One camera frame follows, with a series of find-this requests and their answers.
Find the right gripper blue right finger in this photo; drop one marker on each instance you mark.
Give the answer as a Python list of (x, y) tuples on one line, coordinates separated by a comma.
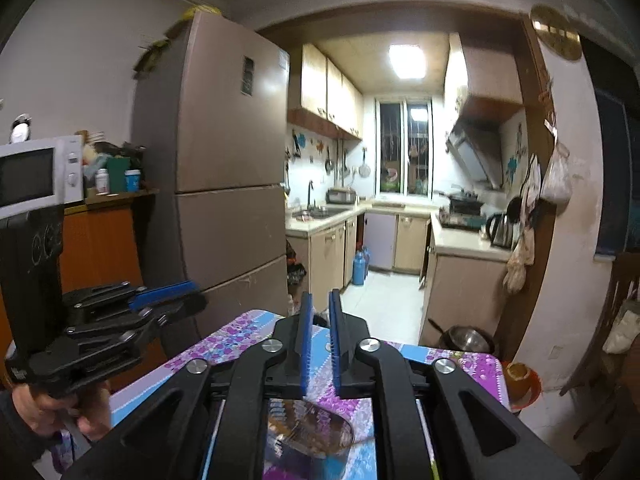
[(336, 320)]

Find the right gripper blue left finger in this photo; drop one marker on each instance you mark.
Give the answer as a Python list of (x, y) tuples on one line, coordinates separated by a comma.
[(305, 323)]

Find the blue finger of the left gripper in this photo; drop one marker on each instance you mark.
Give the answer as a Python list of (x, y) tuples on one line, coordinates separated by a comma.
[(182, 294)]

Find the blue perforated utensil holder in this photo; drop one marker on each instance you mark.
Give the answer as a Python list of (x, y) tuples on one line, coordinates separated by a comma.
[(306, 441)]

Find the kitchen window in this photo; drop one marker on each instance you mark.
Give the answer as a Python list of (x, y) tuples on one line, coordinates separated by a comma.
[(405, 134)]

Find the person's left hand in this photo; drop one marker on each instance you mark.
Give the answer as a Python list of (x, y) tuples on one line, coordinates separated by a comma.
[(41, 413)]

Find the blue water bottle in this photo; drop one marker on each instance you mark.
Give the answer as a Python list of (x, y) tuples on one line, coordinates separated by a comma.
[(360, 266)]

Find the floral striped tablecloth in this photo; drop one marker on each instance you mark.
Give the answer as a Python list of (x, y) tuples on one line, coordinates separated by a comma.
[(430, 420)]

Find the brown wooden cabinet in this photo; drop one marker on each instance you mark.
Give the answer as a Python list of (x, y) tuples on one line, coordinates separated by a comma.
[(101, 238)]

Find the silver rice cooker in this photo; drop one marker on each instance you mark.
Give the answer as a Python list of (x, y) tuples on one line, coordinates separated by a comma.
[(341, 196)]

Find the steel bowl on floor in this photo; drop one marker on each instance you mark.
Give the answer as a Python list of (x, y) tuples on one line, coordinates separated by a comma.
[(464, 338)]

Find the white medicine bottle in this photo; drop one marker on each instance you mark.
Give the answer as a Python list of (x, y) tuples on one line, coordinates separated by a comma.
[(102, 182)]

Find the green container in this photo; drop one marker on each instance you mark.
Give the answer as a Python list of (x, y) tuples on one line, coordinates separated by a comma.
[(116, 168)]

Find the black wok on stove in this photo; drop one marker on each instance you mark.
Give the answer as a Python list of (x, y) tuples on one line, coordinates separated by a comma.
[(463, 202)]

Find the white microwave oven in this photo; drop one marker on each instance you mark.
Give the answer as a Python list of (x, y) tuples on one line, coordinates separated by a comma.
[(37, 174)]

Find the steel electric kettle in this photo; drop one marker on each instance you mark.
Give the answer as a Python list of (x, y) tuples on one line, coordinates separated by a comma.
[(500, 231)]

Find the brown three-door refrigerator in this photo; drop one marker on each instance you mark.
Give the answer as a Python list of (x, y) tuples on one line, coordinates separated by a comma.
[(210, 113)]

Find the steel range hood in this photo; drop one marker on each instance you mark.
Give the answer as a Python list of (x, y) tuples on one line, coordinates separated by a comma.
[(476, 146)]

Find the white hanging plastic bag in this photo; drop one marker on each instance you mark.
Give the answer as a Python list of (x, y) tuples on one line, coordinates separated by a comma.
[(556, 187)]

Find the wooden chair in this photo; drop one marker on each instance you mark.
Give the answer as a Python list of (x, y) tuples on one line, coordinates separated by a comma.
[(611, 364)]

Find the dark room window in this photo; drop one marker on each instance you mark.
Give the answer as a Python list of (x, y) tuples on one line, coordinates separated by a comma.
[(616, 89)]

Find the round gold wall clock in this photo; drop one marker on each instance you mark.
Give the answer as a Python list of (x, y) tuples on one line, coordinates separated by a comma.
[(556, 32)]

